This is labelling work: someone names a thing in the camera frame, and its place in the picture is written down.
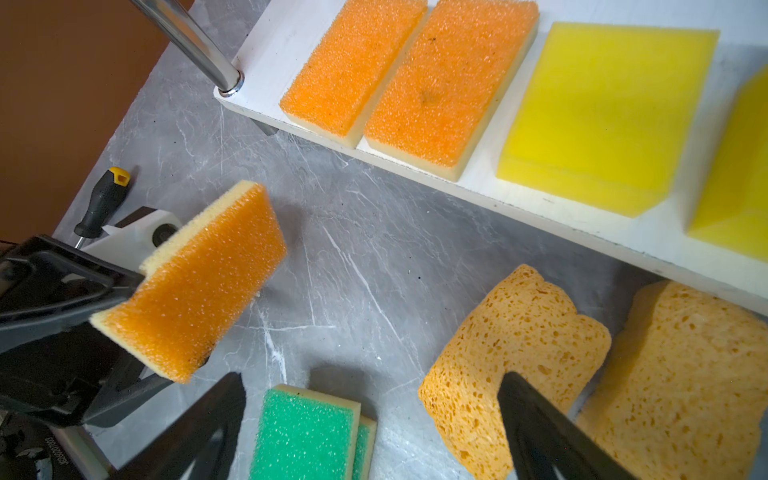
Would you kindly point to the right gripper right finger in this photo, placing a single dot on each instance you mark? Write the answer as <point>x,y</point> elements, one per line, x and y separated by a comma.
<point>544,443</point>

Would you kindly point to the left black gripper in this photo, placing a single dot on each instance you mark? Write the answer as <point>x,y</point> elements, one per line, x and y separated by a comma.
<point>51,391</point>

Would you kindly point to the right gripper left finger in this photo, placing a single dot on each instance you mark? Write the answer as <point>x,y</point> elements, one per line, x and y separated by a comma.
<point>201,443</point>

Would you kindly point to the tan cellulose sponge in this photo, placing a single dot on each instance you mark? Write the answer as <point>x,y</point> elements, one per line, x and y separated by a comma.
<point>684,387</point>
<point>524,325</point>

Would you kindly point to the pale yellow sponge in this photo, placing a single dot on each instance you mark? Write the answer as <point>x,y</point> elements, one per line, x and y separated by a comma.
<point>198,283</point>

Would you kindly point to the orange sponge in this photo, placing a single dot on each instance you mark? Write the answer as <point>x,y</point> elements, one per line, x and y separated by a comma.
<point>338,87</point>
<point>440,100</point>

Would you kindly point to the white two-tier shelf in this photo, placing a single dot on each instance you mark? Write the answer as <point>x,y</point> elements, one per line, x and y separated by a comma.
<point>252,81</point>

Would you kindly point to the green sponge top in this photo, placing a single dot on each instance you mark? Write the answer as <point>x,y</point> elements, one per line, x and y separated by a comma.
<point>304,434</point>

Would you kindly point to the green sponge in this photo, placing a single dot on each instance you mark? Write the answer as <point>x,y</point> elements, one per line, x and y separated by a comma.
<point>364,448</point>
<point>304,434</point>

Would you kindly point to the black yellow screwdriver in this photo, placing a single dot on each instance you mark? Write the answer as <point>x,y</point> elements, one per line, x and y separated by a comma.
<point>107,195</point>

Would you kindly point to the green sponge bottom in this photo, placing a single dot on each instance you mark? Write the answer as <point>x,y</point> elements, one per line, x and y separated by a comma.
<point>364,448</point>

